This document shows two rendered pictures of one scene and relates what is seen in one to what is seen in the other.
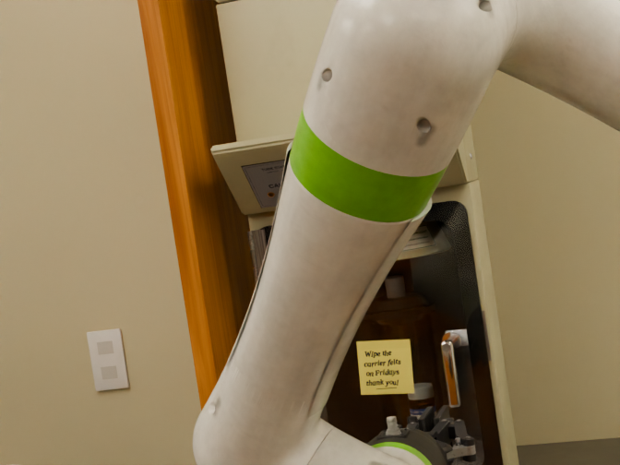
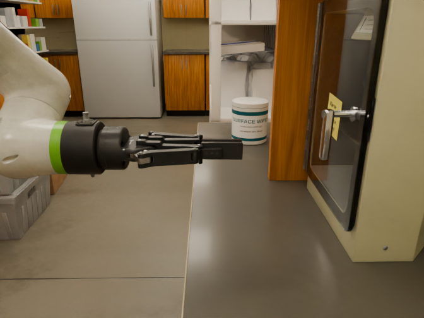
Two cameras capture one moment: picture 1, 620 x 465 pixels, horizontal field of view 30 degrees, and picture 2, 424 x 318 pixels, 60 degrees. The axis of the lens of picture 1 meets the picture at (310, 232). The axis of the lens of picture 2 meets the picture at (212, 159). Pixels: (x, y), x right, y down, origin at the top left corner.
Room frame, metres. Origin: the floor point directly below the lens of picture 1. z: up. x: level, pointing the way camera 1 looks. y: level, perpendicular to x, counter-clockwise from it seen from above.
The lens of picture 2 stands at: (1.17, -0.68, 1.34)
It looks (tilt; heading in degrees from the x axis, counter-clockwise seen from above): 20 degrees down; 74
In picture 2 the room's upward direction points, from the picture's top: straight up
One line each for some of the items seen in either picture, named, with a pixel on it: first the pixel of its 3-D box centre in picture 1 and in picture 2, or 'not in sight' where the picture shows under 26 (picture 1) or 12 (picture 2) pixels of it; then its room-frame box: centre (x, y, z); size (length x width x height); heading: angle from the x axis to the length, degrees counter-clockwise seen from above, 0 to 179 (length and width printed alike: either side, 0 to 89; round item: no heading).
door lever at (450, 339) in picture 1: (452, 369); (335, 133); (1.55, -0.16, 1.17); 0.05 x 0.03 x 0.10; 164
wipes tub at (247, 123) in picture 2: not in sight; (249, 120); (1.66, 0.52, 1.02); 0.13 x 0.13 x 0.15
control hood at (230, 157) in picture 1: (340, 164); not in sight; (1.56, -0.05, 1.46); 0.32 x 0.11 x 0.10; 75
